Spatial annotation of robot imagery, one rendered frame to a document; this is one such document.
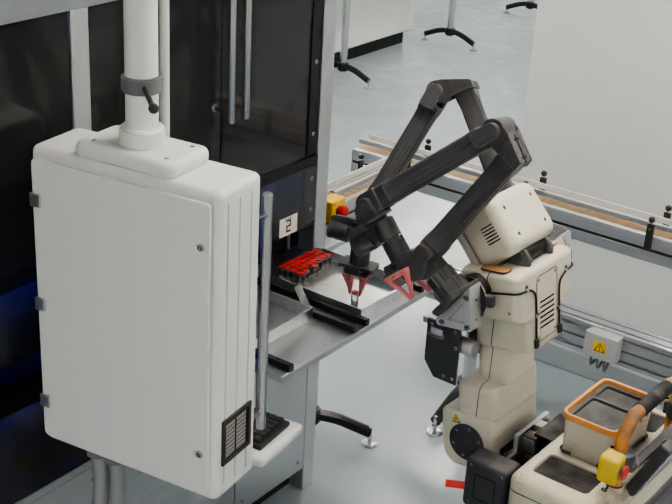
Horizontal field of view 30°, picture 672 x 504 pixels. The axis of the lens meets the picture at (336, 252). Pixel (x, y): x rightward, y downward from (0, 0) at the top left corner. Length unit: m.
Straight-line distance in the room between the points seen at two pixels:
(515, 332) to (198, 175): 0.94
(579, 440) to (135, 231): 1.19
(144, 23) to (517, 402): 1.40
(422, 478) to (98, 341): 1.85
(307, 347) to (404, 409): 1.50
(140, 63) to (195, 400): 0.73
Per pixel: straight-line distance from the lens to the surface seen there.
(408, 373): 5.05
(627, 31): 4.70
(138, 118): 2.66
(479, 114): 3.37
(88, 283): 2.82
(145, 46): 2.61
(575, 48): 4.80
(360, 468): 4.46
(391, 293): 3.60
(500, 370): 3.20
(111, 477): 3.11
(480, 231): 3.05
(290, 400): 4.06
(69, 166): 2.75
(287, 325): 3.41
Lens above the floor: 2.49
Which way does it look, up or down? 24 degrees down
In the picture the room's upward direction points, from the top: 3 degrees clockwise
